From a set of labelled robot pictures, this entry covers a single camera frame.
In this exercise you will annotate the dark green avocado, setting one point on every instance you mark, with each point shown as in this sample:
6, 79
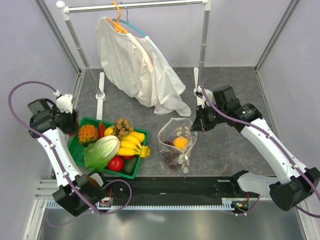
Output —
130, 165

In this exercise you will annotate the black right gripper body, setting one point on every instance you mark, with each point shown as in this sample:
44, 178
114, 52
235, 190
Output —
209, 118

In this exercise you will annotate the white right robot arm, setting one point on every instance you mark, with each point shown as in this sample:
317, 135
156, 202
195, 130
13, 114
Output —
293, 181

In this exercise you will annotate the orange peach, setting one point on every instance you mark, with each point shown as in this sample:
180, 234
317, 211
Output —
180, 142

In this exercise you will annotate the green lettuce head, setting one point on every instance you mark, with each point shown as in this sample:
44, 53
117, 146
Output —
97, 155

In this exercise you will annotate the teal clothes hanger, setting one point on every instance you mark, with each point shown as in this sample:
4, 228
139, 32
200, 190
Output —
133, 27

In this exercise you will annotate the red tomato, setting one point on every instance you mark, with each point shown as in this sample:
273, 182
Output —
116, 164

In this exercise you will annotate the clear dotted zip top bag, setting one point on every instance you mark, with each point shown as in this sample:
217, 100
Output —
179, 127

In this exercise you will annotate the silver clothes rack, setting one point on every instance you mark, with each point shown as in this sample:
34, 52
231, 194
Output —
198, 72

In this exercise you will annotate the yellow banana bunch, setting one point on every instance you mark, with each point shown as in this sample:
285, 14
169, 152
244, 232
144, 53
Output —
131, 146

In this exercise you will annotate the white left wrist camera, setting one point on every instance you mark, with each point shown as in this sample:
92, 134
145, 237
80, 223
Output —
64, 102

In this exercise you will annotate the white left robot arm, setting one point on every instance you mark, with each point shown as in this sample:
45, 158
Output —
49, 124

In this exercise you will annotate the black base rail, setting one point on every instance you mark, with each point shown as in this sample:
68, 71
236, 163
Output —
177, 191

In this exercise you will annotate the purple grape bunch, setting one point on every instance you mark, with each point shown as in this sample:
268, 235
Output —
171, 155

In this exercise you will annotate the grey slotted cable duct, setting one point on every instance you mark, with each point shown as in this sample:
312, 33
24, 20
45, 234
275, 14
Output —
227, 205

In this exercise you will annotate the green plastic basket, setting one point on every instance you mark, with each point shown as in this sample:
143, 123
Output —
76, 149

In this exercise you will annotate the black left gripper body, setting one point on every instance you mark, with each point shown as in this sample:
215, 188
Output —
69, 121

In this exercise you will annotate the red chili pepper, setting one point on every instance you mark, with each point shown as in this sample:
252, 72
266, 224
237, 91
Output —
102, 129

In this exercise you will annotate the brown longan bunch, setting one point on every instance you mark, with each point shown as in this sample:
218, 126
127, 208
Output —
122, 127

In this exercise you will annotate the white hanging shirt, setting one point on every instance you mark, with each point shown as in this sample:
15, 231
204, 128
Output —
137, 67

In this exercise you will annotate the yellow lemon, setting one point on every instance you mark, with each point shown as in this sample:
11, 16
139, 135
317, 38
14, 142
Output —
110, 131

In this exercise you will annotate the orange clothes hanger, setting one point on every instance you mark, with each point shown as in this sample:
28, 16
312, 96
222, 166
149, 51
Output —
116, 23

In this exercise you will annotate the orange spiky fruit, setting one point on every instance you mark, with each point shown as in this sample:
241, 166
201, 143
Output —
87, 134

